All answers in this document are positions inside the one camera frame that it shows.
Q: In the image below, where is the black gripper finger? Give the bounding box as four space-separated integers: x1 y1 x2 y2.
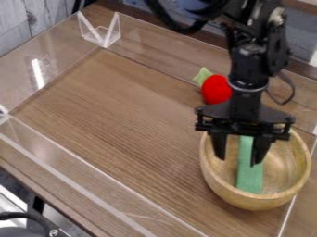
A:
251 135 275 166
212 132 228 160

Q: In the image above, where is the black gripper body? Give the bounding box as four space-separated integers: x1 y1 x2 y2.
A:
195 77 296 142

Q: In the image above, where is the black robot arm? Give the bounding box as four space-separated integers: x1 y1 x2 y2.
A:
196 0 296 166

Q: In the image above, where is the brown wooden bowl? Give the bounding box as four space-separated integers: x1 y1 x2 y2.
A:
200 130 312 211

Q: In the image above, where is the green rectangular block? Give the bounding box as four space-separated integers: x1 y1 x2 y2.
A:
236 136 263 193

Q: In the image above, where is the red plush strawberry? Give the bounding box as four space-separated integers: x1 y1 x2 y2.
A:
192 67 233 105

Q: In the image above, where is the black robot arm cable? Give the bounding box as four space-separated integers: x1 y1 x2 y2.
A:
144 0 233 35

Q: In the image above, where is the clear acrylic corner bracket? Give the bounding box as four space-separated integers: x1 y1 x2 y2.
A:
77 12 122 48

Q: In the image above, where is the clear acrylic front wall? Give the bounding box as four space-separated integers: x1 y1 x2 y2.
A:
0 111 208 237

